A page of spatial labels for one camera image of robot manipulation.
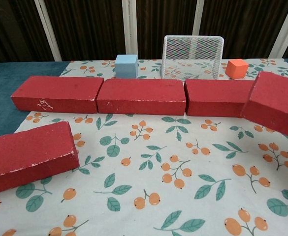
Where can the red foam brick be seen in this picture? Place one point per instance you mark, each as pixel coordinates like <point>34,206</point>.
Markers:
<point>30,152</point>
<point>57,91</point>
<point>141,94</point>
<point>274,103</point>

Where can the orange cube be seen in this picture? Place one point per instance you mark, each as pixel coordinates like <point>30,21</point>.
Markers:
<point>236,70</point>

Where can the floral print tablecloth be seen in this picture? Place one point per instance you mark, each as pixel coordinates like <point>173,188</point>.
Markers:
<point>158,147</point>

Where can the light blue cube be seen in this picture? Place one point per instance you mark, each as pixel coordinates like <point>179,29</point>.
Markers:
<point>125,66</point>

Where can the dark pleated curtain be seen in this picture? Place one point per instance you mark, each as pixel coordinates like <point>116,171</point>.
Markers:
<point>89,24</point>

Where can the white metal frame bar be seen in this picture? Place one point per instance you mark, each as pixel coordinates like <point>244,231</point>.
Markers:
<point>199,17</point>
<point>125,24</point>
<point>286,29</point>
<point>49,32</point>

